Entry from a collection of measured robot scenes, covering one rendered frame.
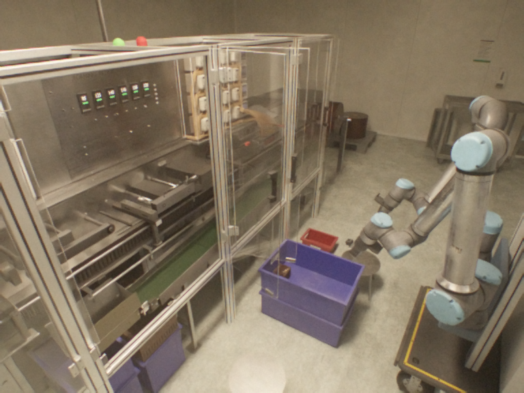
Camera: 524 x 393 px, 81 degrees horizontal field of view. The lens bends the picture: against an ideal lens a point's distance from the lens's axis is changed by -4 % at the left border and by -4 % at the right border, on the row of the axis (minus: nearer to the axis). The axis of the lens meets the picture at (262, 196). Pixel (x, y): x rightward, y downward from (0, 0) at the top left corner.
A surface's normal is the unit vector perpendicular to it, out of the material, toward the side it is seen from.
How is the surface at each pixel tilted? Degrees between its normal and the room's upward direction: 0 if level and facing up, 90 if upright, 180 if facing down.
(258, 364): 0
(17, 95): 90
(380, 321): 0
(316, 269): 90
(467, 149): 83
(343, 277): 90
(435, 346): 0
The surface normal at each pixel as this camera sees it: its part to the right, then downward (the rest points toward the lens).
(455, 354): 0.00, -0.87
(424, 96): -0.50, 0.42
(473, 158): -0.86, 0.13
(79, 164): 0.86, 0.25
